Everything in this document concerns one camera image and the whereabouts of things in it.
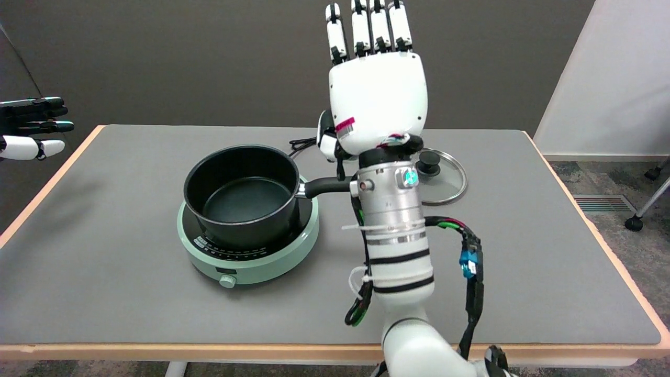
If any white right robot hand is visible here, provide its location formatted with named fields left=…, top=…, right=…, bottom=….
left=317, top=0, right=429, bottom=163

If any black power cord with plug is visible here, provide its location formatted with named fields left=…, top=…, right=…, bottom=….
left=289, top=137, right=320, bottom=158

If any green tipped robot cable loop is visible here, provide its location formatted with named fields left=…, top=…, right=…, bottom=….
left=344, top=196, right=373, bottom=328

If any cable harness with blue connector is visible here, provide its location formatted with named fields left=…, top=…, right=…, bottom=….
left=425, top=216, right=485, bottom=362

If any glass lid with black knob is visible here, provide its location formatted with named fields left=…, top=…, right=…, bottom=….
left=416, top=148, right=468, bottom=205

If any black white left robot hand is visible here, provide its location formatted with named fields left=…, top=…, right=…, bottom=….
left=0, top=97, right=75, bottom=161

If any mint green induction cooker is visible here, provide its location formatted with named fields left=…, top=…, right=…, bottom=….
left=177, top=175, right=320, bottom=289

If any chair base with black casters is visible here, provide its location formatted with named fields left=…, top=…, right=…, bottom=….
left=624, top=157, right=670, bottom=232

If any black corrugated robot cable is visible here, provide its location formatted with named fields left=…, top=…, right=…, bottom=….
left=484, top=345, right=509, bottom=377

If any black soup pot with handle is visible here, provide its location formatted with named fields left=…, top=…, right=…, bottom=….
left=183, top=145, right=356, bottom=250

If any floor vent grille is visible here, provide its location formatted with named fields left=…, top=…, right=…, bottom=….
left=573, top=195, right=637, bottom=214

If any grey table mat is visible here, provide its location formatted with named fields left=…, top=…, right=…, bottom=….
left=0, top=125, right=662, bottom=345

